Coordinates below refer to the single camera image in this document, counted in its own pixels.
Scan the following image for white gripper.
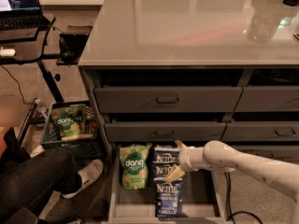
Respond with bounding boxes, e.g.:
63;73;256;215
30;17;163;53
164;140;205;183

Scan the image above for green dang rice chip bag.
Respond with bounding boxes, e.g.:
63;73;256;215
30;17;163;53
120;143;151;189

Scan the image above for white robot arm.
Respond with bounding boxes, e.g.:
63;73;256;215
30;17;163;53
164;140;299;224

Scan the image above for blue kettle chip bag back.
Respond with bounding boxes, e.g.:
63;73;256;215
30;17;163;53
154;147;179;163

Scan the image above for blue kettle chip bag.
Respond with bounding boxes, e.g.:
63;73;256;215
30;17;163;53
154;147;179;163
152;163;175;178
154;177;182;217

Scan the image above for blue kettle chip bag middle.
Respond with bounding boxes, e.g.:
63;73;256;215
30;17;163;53
152;163;175;178

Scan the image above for blue kettle chip bag front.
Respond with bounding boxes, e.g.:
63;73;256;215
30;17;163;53
154;177;182;217

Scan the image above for open bottom left drawer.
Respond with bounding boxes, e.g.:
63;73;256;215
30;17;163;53
108;147;226;224

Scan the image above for grey top left drawer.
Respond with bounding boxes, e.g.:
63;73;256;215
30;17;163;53
94;86;242;113

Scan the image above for grey middle right drawer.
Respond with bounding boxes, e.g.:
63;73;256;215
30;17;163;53
221;121;299;142

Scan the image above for grey middle left drawer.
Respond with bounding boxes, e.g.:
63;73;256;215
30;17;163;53
105;121;226;142

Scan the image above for grey top right drawer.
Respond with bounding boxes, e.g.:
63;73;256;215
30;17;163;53
235;86;299;112

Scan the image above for green dang bag in crate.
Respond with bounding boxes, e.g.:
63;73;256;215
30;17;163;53
50;105;87;138

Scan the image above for white shoe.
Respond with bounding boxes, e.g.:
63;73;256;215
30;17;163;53
62;159;104;199

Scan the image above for grey cabinet with glossy top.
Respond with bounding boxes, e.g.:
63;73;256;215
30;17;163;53
78;0;299;155

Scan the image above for person leg black trousers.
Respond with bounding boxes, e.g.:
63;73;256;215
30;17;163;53
0;127;82;223

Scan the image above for black box on floor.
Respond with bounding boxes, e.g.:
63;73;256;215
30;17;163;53
57;25;93;65

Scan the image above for black laptop stand desk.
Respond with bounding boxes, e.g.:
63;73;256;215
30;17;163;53
0;12;64;145

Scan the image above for white device on desk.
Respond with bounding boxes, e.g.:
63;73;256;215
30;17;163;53
0;47;16;57

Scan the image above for black laptop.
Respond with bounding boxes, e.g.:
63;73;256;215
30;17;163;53
0;0;43;31

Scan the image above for black floor cable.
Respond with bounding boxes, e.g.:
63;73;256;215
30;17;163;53
222;171;264;224

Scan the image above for black desk cable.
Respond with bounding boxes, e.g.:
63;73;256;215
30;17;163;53
0;64;38;106

